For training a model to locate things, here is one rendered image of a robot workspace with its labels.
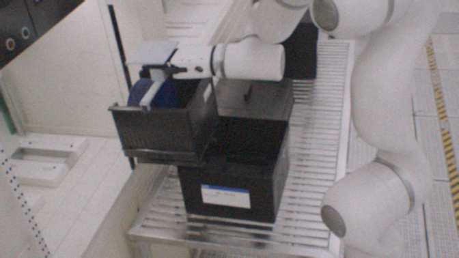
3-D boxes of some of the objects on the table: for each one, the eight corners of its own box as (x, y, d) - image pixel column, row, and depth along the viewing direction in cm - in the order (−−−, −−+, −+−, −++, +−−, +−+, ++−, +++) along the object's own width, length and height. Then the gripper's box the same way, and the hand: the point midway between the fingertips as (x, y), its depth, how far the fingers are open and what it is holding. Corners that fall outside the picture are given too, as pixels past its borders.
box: (317, 79, 202) (318, 22, 188) (249, 78, 208) (244, 23, 193) (319, 48, 225) (320, -6, 211) (257, 48, 231) (254, -4, 216)
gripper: (226, 32, 122) (158, 31, 127) (208, 63, 109) (132, 61, 114) (229, 59, 126) (162, 56, 131) (212, 91, 114) (139, 88, 118)
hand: (156, 59), depth 122 cm, fingers closed on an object, 3 cm apart
